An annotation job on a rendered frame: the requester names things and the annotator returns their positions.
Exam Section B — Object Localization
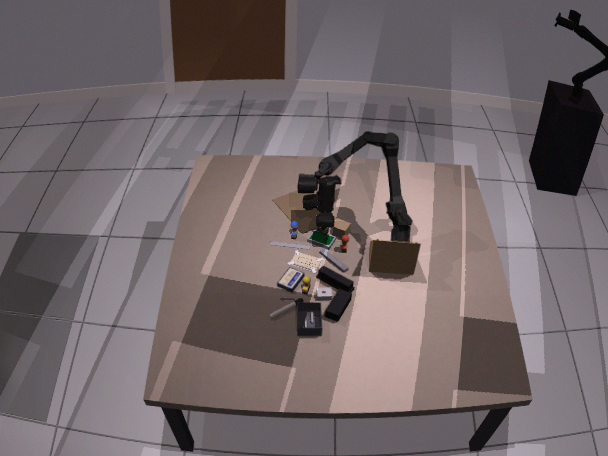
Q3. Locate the beige inspection card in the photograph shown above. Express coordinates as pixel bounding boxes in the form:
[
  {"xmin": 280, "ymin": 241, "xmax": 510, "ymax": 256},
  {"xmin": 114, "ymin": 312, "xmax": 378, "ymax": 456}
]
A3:
[{"xmin": 288, "ymin": 250, "xmax": 323, "ymax": 273}]

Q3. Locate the white cylinder with black end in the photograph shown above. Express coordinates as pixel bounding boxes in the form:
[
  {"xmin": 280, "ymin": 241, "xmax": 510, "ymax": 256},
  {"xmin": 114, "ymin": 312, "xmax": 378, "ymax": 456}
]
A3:
[{"xmin": 270, "ymin": 298, "xmax": 303, "ymax": 319}]

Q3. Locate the brown fail stamp with red knob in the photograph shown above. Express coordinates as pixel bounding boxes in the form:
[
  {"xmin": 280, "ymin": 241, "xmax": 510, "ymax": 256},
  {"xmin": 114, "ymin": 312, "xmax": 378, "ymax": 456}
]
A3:
[{"xmin": 341, "ymin": 235, "xmax": 349, "ymax": 253}]

